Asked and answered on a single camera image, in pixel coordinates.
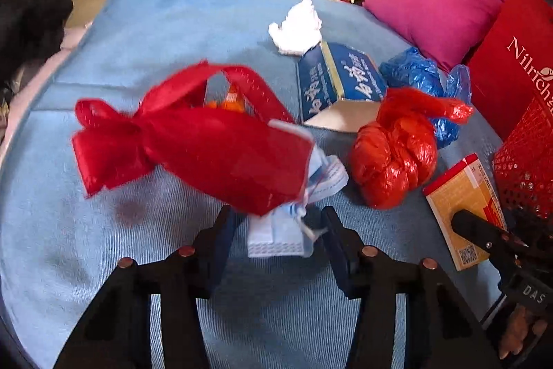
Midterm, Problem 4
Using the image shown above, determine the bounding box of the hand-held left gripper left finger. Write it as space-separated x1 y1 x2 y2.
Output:
54 205 238 369

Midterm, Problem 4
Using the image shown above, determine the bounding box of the white bed sheet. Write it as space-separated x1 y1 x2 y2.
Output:
0 25 89 166

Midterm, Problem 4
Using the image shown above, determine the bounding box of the red plastic basket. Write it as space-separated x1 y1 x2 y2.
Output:
493 94 553 220

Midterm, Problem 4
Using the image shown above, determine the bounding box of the crumpled white tissue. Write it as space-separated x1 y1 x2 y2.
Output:
268 0 323 56

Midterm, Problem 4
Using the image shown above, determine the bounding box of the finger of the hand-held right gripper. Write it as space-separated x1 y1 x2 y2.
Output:
451 210 532 261

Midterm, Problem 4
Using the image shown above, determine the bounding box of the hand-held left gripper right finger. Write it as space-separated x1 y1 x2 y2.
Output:
320 205 502 369

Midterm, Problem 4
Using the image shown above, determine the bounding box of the light blue blanket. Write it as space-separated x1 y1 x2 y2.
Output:
0 0 506 369

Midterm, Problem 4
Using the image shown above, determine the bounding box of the orange cloth pouch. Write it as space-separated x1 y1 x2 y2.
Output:
203 81 247 112

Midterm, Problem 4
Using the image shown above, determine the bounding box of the knotted red plastic bag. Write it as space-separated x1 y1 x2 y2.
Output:
349 87 475 210

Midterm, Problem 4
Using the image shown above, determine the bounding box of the red mesh bag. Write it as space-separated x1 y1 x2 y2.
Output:
71 60 316 218

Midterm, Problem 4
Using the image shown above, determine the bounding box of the person's right hand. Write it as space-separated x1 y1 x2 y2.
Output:
499 306 547 358

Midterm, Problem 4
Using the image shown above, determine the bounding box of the crumpled blue plastic bag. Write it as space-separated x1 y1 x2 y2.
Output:
379 47 472 149

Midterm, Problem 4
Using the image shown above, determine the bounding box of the blue and white carton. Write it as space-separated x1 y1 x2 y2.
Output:
297 41 390 133

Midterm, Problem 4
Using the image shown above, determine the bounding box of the pink pillow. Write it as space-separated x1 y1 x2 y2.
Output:
363 0 510 73

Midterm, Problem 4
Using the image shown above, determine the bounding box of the red paper bag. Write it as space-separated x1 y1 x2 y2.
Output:
464 0 553 140

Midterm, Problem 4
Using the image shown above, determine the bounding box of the black fuzzy cloth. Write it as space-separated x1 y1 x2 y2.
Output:
0 0 74 82

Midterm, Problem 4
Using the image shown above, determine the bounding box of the blue face mask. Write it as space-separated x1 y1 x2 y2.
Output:
247 144 350 259

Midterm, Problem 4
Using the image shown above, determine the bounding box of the small orange cardboard box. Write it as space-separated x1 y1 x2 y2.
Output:
422 154 508 271

